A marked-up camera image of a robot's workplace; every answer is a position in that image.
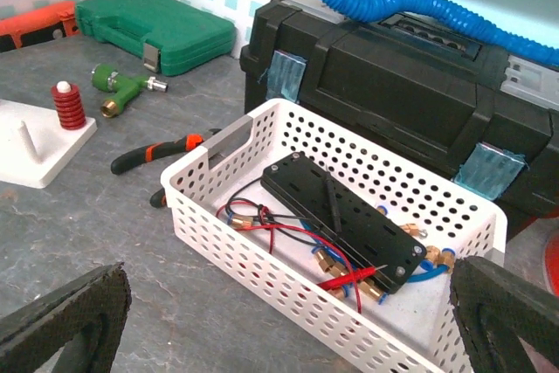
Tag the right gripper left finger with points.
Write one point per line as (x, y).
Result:
(83, 320)

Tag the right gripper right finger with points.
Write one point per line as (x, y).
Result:
(497, 312)

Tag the large red spring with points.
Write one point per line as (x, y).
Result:
(68, 105)

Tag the red filament spool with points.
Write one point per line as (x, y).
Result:
(550, 264)

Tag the black battery holder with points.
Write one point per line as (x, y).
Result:
(364, 235)

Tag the orange black pliers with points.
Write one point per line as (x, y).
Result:
(149, 153)

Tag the white perforated basket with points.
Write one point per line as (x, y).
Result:
(221, 210)

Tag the white peg fixture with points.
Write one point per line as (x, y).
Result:
(34, 147)

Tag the green small motor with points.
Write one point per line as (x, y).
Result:
(122, 89)

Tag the black toolbox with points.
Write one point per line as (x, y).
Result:
(416, 88)

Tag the green plastic case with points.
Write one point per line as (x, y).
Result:
(170, 36)

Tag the orange multimeter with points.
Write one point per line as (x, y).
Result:
(45, 24)

